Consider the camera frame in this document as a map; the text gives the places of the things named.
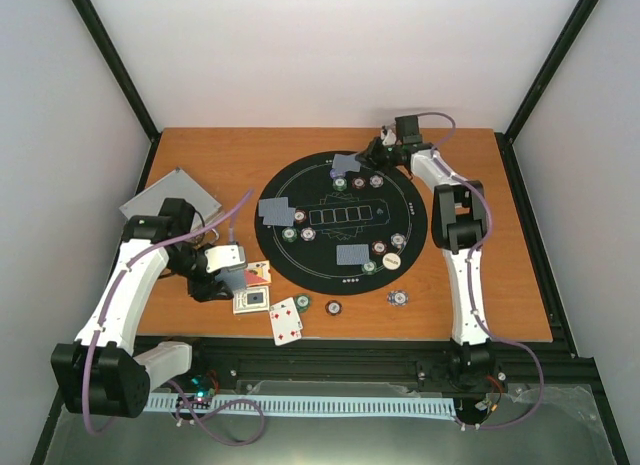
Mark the orange chip top seat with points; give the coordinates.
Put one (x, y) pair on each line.
(358, 183)

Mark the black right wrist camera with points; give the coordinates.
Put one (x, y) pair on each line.
(404, 131)

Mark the black frame post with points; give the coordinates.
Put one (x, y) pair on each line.
(570, 31)
(100, 36)

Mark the four of diamonds card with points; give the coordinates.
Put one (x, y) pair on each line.
(285, 322)

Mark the orange chip seat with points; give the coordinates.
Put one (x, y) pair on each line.
(358, 183)
(379, 248)

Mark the black right rear frame post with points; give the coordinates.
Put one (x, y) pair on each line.
(570, 31)

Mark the blue poker chip stack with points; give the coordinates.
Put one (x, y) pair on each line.
(398, 298)

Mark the black left rear frame post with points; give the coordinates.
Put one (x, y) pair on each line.
(100, 36)

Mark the orange poker chip stack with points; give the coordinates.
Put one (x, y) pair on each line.
(333, 308)

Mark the purple blind button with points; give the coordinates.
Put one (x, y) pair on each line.
(336, 174)

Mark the black round poker mat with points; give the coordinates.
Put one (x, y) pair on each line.
(352, 216)

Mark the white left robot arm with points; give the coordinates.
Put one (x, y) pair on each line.
(99, 372)

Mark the black right frame rail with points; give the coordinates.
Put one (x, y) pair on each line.
(554, 309)

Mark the light blue cable duct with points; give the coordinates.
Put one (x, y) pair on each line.
(329, 407)

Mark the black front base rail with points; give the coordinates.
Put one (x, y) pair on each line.
(230, 363)

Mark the metal front tray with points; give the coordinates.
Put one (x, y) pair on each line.
(566, 429)

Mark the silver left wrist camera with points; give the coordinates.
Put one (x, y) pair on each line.
(225, 257)

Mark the green chip seat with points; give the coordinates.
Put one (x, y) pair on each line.
(289, 234)
(339, 184)
(369, 268)

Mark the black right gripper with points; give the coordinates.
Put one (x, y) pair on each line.
(370, 156)

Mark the seat card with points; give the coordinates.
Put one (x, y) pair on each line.
(351, 167)
(284, 217)
(340, 159)
(352, 254)

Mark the green chip top seat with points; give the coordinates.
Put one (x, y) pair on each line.
(339, 184)

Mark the blue backed card deck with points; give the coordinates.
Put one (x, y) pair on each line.
(235, 280)

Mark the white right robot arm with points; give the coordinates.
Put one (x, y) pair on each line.
(460, 224)

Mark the dealt blue backed card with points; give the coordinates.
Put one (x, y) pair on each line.
(272, 206)

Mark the white dealer button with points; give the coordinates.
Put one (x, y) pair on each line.
(391, 261)

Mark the green poker chip stack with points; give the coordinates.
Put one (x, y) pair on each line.
(302, 302)

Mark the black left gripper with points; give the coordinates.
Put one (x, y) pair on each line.
(206, 290)

